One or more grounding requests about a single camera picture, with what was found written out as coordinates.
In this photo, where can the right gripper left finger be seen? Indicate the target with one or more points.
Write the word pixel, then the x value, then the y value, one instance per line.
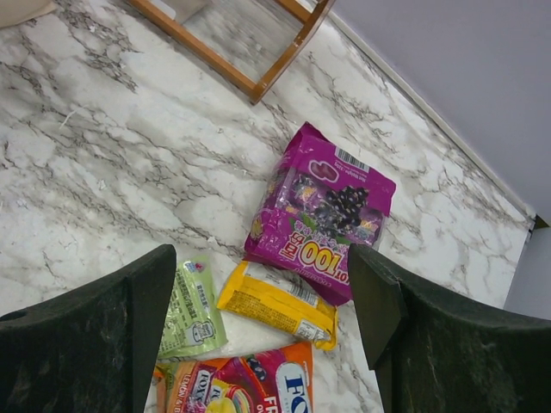
pixel 92 349

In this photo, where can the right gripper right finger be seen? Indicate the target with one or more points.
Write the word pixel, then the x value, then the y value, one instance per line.
pixel 434 350

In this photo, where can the orange Fox's fruit candy bag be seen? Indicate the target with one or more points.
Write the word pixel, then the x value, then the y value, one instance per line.
pixel 277 380

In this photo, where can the yellow snack packet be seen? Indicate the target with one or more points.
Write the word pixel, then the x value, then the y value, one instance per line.
pixel 283 301

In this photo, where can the blue checkered paper bag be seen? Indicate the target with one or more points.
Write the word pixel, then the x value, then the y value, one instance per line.
pixel 14 12

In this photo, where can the light green small sachet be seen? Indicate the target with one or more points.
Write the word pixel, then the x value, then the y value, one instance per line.
pixel 193 324

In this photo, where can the purple snack packet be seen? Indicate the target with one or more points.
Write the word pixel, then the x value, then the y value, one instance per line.
pixel 319 201

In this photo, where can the wooden two-tier shelf rack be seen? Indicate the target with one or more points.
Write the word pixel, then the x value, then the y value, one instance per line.
pixel 249 43

